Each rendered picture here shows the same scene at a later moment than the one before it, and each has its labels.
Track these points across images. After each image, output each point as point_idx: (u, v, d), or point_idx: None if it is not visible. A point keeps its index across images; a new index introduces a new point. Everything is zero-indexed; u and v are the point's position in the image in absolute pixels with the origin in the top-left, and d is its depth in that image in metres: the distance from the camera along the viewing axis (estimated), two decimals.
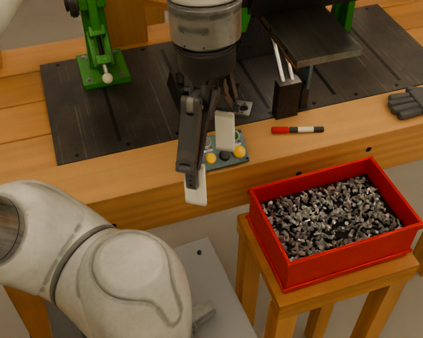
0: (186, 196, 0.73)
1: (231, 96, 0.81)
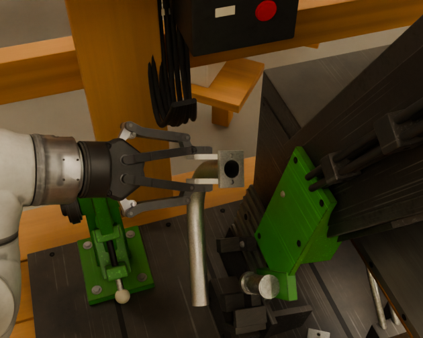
0: None
1: (178, 196, 0.76)
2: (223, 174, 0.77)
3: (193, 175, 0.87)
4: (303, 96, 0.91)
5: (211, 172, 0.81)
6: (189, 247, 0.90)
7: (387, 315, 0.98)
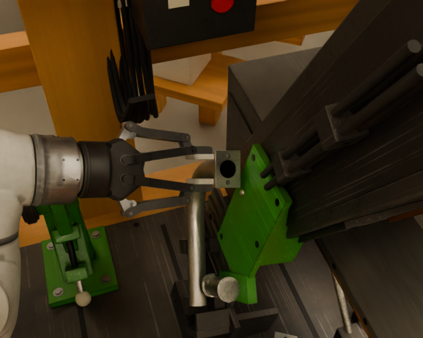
0: (227, 153, 0.78)
1: (178, 196, 0.76)
2: (219, 174, 0.76)
3: (193, 174, 0.87)
4: (267, 92, 0.88)
5: (208, 172, 0.80)
6: (188, 247, 0.89)
7: (357, 318, 0.94)
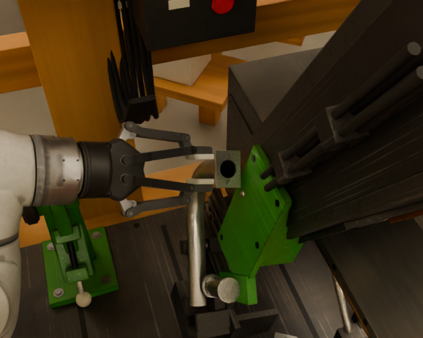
0: (227, 153, 0.78)
1: (178, 196, 0.76)
2: (219, 174, 0.76)
3: (192, 175, 0.87)
4: (267, 93, 0.88)
5: (208, 172, 0.80)
6: (188, 247, 0.89)
7: (357, 319, 0.95)
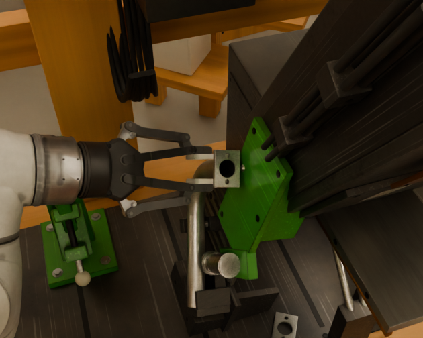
0: (227, 153, 0.78)
1: (178, 196, 0.76)
2: (218, 174, 0.76)
3: (193, 175, 0.87)
4: (268, 69, 0.88)
5: (208, 172, 0.80)
6: (187, 247, 0.89)
7: (358, 298, 0.94)
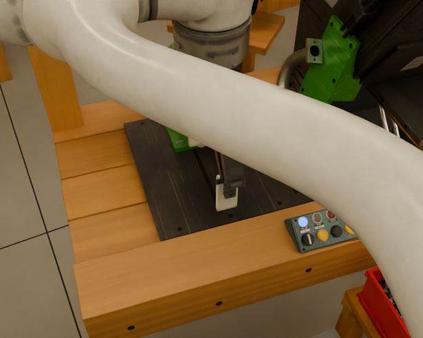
0: (219, 206, 0.73)
1: None
2: (309, 53, 1.18)
3: (282, 65, 1.28)
4: None
5: (299, 56, 1.22)
6: None
7: None
